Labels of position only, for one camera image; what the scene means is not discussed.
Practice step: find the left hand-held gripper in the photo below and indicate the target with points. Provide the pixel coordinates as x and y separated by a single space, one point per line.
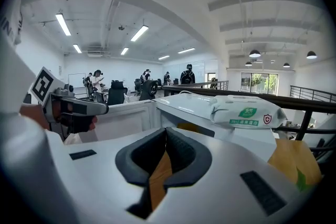
56 102

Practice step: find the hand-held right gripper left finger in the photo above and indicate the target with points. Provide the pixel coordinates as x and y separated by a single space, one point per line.
131 165

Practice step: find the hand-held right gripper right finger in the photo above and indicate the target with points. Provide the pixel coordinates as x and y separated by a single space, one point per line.
194 162

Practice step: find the white microwave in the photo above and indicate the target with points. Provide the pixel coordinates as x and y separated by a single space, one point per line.
183 105

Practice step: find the person's left forearm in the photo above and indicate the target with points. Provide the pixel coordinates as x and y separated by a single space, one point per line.
32 114

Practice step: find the person's left hand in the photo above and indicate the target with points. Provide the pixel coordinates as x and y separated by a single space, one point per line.
94 123

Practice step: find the black office chair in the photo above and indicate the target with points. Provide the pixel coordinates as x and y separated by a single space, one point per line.
137 86
116 93
149 90

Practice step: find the white whiteboard on stand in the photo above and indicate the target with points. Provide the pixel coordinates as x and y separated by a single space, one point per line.
77 80

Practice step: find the ceiling air conditioner unit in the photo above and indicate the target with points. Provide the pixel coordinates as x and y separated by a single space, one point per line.
94 54

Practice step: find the white wet wipes packet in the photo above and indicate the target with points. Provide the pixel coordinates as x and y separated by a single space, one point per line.
244 111

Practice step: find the group of ceiling tube lights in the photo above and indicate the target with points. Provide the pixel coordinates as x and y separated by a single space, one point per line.
63 24

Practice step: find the large glass window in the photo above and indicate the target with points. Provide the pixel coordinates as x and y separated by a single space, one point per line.
258 83

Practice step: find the black pendant lamp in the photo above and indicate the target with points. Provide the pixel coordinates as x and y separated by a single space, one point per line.
286 65
254 54
311 55
248 63

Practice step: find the black metal railing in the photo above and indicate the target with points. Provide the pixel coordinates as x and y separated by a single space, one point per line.
296 103

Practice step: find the person's white shirt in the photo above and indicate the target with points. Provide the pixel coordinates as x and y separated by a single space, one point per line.
14 21

